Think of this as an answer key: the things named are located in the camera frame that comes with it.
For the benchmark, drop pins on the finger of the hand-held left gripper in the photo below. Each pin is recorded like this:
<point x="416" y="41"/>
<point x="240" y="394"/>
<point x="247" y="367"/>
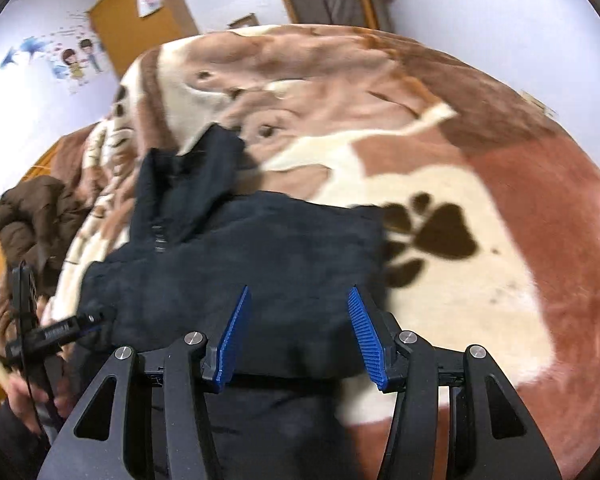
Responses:
<point x="62" y="331"/>

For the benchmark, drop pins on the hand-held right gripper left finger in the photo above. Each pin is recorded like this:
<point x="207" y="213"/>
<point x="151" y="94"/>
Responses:
<point x="234" y="340"/>

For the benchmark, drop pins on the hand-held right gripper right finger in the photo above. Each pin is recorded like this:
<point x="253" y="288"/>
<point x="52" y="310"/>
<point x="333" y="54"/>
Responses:
<point x="366" y="340"/>

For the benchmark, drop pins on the black quilted jacket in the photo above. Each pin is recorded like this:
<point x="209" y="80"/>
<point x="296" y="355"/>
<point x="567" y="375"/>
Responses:
<point x="260" y="270"/>

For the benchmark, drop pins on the person's left forearm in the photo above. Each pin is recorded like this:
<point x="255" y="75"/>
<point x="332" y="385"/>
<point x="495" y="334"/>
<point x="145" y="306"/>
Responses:
<point x="15" y="447"/>

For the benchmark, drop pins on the person's left hand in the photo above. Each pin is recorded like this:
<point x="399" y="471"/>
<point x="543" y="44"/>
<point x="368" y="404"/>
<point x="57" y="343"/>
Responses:
<point x="20" y="397"/>

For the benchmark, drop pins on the brown puffer jacket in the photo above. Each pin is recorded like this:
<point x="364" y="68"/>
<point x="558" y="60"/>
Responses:
<point x="40" y="220"/>

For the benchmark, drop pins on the brown cream printed blanket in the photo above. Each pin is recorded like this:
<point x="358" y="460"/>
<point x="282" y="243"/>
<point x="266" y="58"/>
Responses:
<point x="360" y="125"/>

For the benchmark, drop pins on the cardboard box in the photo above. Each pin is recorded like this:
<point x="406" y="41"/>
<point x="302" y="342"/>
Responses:
<point x="243" y="20"/>

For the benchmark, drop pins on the yellow wooden wardrobe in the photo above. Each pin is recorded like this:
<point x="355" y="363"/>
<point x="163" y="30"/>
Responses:
<point x="145" y="15"/>

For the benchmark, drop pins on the cartoon wall sticker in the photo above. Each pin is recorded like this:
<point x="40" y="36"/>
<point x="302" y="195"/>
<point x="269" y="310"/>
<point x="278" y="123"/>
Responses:
<point x="65" y="52"/>

